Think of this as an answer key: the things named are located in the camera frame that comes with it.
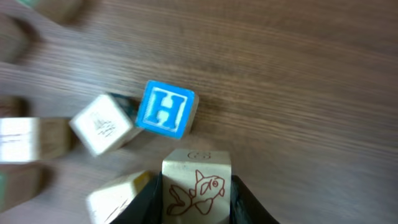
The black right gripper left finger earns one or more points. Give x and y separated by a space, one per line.
146 207

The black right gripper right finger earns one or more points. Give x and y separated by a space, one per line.
245 207

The white fish wooden block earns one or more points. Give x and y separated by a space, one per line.
196 187

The green edged white block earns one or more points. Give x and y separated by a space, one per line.
107 202

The yellow K wooden block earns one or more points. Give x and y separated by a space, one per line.
106 124

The blue H wooden block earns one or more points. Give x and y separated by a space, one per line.
167 109

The green Z wooden block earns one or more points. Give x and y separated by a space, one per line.
19 183

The red A wooden block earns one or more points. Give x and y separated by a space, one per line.
30 139

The red nine wooden block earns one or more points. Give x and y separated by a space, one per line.
12 106

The green N letter block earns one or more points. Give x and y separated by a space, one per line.
61 12

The red I letter block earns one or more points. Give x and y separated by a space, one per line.
13 39

